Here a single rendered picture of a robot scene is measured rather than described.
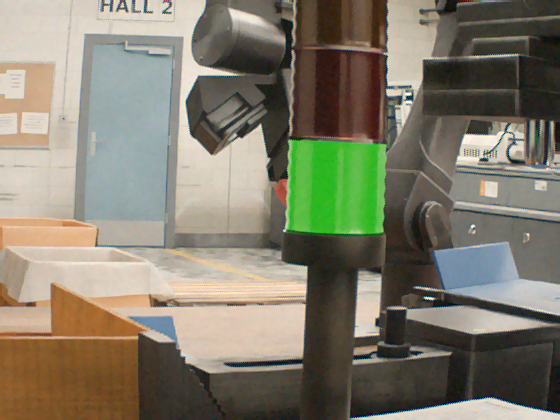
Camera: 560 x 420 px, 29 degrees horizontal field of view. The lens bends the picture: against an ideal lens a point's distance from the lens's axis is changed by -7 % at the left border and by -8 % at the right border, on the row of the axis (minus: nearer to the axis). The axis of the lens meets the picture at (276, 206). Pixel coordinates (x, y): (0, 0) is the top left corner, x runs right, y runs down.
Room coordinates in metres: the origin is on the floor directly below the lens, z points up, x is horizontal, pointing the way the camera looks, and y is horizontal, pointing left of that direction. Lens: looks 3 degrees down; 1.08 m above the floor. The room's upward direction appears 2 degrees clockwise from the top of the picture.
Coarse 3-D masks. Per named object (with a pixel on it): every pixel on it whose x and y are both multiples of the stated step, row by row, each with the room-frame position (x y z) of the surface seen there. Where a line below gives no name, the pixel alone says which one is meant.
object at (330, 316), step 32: (288, 256) 0.44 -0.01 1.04; (320, 256) 0.43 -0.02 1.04; (352, 256) 0.43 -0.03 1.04; (384, 256) 0.44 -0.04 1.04; (320, 288) 0.44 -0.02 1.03; (352, 288) 0.44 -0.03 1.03; (320, 320) 0.44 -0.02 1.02; (352, 320) 0.44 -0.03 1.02; (320, 352) 0.44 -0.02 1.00; (352, 352) 0.44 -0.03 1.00; (320, 384) 0.44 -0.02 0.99; (320, 416) 0.44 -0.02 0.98
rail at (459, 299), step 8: (448, 296) 0.75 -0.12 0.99; (456, 296) 0.74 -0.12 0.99; (464, 296) 0.74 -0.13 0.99; (472, 296) 0.73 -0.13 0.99; (448, 304) 0.75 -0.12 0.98; (456, 304) 0.74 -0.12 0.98; (464, 304) 0.73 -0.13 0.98; (472, 304) 0.73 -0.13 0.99; (480, 304) 0.72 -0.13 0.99; (488, 304) 0.71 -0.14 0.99; (496, 304) 0.70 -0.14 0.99; (504, 304) 0.70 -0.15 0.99; (512, 304) 0.69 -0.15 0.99; (512, 312) 0.69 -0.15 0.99; (520, 312) 0.68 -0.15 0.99; (528, 312) 0.67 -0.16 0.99; (536, 312) 0.66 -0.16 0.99; (544, 312) 0.66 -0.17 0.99; (552, 312) 0.65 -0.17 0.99; (552, 320) 0.65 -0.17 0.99
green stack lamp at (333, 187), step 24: (312, 144) 0.43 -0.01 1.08; (336, 144) 0.43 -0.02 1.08; (360, 144) 0.43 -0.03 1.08; (384, 144) 0.44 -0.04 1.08; (288, 168) 0.44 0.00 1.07; (312, 168) 0.43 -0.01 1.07; (336, 168) 0.43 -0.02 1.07; (360, 168) 0.43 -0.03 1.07; (384, 168) 0.44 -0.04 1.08; (288, 192) 0.44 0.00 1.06; (312, 192) 0.43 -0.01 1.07; (336, 192) 0.43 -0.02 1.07; (360, 192) 0.43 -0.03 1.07; (288, 216) 0.44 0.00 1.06; (312, 216) 0.43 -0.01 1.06; (336, 216) 0.43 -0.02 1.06; (360, 216) 0.43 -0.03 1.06
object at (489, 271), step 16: (432, 256) 0.79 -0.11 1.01; (448, 256) 0.79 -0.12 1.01; (464, 256) 0.79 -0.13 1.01; (480, 256) 0.80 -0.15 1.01; (496, 256) 0.81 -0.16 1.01; (512, 256) 0.81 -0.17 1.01; (448, 272) 0.78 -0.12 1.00; (464, 272) 0.79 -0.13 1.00; (480, 272) 0.79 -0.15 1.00; (496, 272) 0.80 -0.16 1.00; (512, 272) 0.80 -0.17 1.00; (448, 288) 0.77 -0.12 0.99; (464, 288) 0.77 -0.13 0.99; (480, 288) 0.77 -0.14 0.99; (496, 288) 0.77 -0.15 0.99; (512, 288) 0.76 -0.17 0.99; (528, 288) 0.76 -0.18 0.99; (544, 288) 0.75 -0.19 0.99; (528, 304) 0.69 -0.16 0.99; (544, 304) 0.69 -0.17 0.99
